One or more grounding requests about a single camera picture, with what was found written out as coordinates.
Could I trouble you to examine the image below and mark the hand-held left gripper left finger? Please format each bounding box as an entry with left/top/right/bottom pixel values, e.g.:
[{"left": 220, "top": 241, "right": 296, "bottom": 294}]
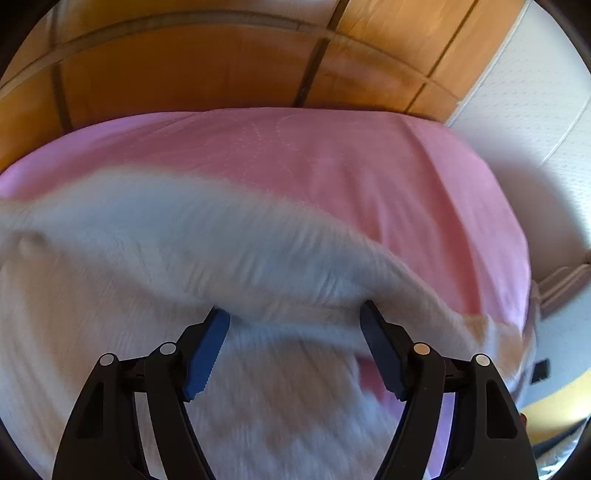
[{"left": 52, "top": 306, "right": 232, "bottom": 480}]

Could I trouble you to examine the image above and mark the pink bed sheet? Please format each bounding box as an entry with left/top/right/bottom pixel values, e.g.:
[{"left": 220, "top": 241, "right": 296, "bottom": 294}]
[{"left": 0, "top": 107, "right": 537, "bottom": 480}]

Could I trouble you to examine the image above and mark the white knitted towel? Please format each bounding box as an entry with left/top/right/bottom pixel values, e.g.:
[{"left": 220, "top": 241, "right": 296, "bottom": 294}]
[{"left": 0, "top": 168, "right": 539, "bottom": 480}]

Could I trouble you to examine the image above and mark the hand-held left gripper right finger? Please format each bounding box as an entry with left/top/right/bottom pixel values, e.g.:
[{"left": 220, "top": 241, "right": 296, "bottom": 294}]
[{"left": 359, "top": 300, "right": 539, "bottom": 480}]

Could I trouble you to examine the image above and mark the wooden wardrobe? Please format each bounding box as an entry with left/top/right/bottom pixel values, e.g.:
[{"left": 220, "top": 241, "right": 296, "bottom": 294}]
[{"left": 0, "top": 0, "right": 528, "bottom": 172}]

